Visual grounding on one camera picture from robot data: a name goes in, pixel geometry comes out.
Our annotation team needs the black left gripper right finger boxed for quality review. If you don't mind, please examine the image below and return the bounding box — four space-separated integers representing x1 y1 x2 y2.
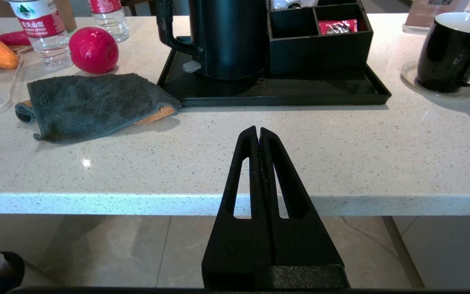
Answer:
258 127 345 267

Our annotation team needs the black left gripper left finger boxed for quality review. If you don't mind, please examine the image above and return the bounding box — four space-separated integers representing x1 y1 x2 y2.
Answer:
202 126 275 288

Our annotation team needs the black electric kettle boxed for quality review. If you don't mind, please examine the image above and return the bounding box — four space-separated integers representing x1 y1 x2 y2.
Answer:
155 0 269 80

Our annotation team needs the black serving tray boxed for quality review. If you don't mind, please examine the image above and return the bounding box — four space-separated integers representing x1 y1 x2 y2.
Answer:
157 36 392 107

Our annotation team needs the black compartment organizer box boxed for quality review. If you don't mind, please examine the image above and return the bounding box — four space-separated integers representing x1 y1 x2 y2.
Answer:
267 0 374 74

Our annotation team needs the translucent round coaster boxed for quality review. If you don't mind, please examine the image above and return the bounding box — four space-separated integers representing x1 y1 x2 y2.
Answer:
401 61 470 98

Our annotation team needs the grey orange microfiber cloth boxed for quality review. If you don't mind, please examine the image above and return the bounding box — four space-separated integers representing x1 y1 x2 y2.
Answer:
15 73 182 145

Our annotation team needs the red sachet packet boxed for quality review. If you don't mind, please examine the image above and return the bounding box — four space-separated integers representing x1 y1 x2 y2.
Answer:
318 19 359 35

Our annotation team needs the black mug white inside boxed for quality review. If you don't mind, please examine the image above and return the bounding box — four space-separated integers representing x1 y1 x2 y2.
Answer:
416 11 470 94

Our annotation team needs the silver foil sachet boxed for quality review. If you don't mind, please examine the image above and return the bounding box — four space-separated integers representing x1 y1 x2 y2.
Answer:
271 0 319 10

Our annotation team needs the red round toy fruit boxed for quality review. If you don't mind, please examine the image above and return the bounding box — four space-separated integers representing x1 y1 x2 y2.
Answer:
69 27 120 74

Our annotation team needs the red label water bottle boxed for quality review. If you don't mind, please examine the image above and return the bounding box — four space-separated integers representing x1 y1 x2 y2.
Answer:
9 0 73 71
88 0 131 43

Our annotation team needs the QR code sign stand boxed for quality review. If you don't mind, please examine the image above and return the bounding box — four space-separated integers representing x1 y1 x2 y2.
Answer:
402 0 470 35

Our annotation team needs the red toy chili pepper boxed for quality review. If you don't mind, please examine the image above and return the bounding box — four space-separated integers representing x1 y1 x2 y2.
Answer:
0 31 31 46

